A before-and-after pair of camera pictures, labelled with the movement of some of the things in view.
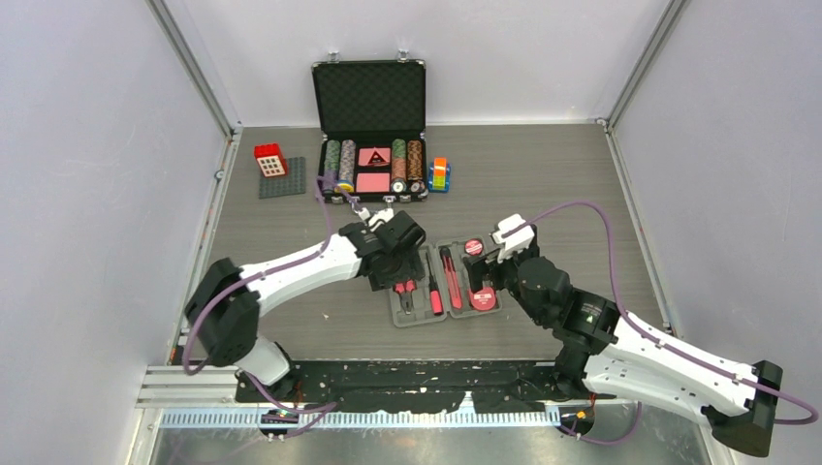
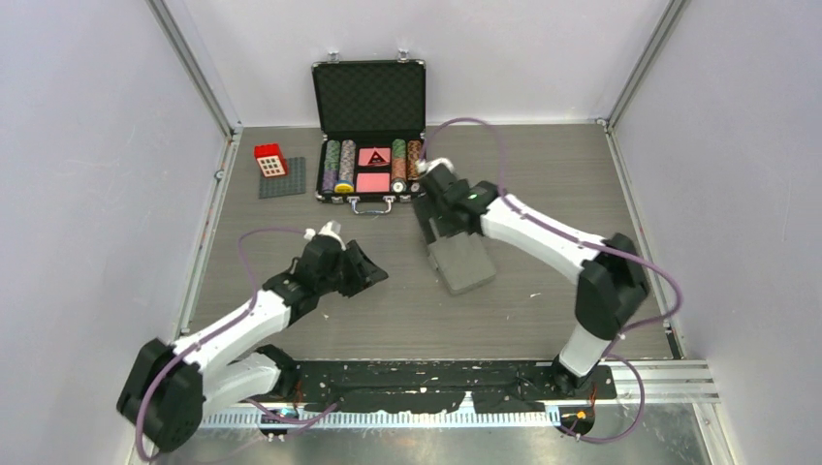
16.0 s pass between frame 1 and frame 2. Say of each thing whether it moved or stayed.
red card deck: stayed
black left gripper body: moved
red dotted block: stayed
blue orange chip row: stayed
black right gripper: moved
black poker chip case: stayed
